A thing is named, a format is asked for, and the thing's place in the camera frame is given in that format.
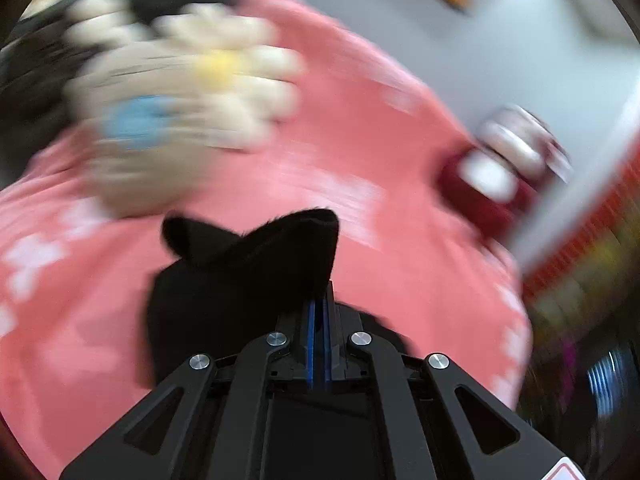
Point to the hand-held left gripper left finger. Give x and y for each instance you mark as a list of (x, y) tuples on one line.
[(311, 345)]

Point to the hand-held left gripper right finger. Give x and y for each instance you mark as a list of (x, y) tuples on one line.
[(327, 345)]

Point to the small black cloth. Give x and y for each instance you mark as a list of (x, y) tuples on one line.
[(240, 280)]

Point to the pink printed blanket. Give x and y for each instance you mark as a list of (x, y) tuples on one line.
[(390, 270)]

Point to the red and white object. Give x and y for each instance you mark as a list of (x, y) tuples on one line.
[(480, 195)]

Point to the orange ribbed object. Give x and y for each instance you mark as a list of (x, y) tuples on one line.
[(575, 240)]

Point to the cream daisy plush toy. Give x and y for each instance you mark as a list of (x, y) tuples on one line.
[(175, 85)]

